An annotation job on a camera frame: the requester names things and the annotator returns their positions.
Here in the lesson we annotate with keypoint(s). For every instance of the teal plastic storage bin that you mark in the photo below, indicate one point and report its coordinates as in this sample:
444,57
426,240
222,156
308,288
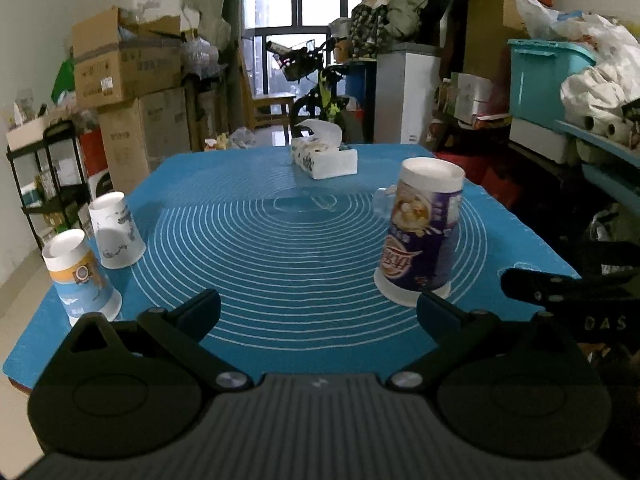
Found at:
538,68

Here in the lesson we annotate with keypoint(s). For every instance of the tall brown cardboard box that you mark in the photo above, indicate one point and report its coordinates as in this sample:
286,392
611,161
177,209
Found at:
490,26

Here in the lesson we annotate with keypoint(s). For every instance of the clear plastic cup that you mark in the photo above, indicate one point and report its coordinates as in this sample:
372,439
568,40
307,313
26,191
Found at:
383,200

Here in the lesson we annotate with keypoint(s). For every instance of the white cabinet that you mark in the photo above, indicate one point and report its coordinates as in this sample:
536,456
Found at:
407,77

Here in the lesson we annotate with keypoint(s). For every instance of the wooden chair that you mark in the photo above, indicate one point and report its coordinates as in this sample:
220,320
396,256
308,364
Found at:
265,110

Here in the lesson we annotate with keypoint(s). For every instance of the black metal shelf rack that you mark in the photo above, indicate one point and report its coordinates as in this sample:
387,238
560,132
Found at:
46,195

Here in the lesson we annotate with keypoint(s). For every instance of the blue orange paper cup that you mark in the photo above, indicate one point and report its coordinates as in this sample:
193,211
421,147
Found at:
78,278

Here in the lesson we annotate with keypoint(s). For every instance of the white plastic bags pile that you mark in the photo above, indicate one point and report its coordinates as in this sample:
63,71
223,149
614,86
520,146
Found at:
593,99

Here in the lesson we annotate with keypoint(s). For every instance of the top cardboard box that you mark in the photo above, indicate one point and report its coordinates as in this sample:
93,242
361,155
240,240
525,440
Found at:
118,59

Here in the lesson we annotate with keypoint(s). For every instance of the purple paper cup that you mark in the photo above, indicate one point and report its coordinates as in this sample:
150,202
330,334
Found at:
423,231

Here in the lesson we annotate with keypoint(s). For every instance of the white tissue box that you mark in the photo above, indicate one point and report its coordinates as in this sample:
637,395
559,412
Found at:
322,154

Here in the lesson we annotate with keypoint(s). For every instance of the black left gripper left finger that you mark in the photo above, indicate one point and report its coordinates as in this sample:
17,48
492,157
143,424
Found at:
125,389

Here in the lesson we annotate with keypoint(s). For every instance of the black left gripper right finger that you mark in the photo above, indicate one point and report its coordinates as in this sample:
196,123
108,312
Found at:
512,389

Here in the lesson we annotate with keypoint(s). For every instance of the lower cardboard box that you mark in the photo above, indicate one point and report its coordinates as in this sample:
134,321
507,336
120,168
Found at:
139,135

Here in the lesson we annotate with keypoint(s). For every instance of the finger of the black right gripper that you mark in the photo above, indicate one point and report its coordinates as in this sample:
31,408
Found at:
601,310

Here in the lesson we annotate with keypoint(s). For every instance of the white patterned paper cup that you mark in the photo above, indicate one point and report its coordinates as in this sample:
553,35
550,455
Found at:
117,236

